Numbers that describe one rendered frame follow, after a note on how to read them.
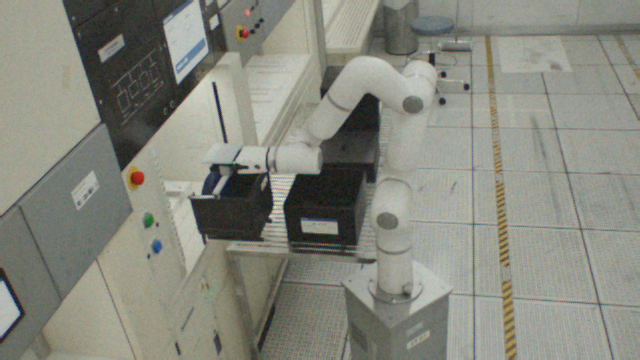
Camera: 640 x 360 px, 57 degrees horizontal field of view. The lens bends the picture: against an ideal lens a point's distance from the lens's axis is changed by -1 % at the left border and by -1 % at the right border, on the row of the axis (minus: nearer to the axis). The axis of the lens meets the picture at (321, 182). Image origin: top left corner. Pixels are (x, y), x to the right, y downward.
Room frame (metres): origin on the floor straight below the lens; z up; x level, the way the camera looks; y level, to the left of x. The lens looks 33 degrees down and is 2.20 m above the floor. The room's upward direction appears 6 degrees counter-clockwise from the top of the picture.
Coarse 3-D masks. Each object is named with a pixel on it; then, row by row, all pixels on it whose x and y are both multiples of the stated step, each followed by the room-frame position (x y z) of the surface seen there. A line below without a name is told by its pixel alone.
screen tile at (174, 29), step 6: (174, 24) 1.87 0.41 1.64; (168, 30) 1.82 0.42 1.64; (174, 30) 1.86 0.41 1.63; (180, 30) 1.90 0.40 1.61; (174, 36) 1.85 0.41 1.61; (180, 42) 1.88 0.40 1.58; (186, 42) 1.92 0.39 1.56; (174, 48) 1.83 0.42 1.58; (180, 48) 1.87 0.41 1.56; (186, 48) 1.91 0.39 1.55; (174, 54) 1.83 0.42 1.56; (180, 54) 1.86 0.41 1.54; (174, 60) 1.82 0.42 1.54
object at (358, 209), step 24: (336, 168) 2.05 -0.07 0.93; (288, 192) 1.92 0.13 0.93; (312, 192) 2.08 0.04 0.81; (336, 192) 2.05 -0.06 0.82; (360, 192) 1.88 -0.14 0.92; (288, 216) 1.83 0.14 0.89; (312, 216) 1.80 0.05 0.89; (336, 216) 1.77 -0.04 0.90; (360, 216) 1.85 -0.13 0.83; (288, 240) 1.83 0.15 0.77; (312, 240) 1.80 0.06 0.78; (336, 240) 1.78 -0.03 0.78
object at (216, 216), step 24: (216, 144) 1.74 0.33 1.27; (240, 144) 1.72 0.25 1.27; (216, 168) 1.80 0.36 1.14; (192, 192) 1.62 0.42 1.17; (216, 192) 1.56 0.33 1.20; (240, 192) 1.77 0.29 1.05; (264, 192) 1.68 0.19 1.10; (216, 216) 1.58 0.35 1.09; (240, 216) 1.56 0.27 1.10; (264, 216) 1.64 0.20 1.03; (240, 240) 1.61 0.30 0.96; (264, 240) 1.60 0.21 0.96
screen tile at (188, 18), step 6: (186, 12) 1.97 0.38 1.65; (192, 12) 2.01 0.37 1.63; (198, 12) 2.06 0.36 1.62; (186, 18) 1.96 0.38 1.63; (192, 18) 2.00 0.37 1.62; (198, 18) 2.05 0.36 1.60; (186, 24) 1.95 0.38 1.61; (198, 24) 2.04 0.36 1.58; (186, 30) 1.94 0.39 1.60; (192, 30) 1.98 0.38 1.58; (198, 30) 2.03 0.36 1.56; (192, 36) 1.97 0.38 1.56; (198, 36) 2.02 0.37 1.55; (192, 42) 1.97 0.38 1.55
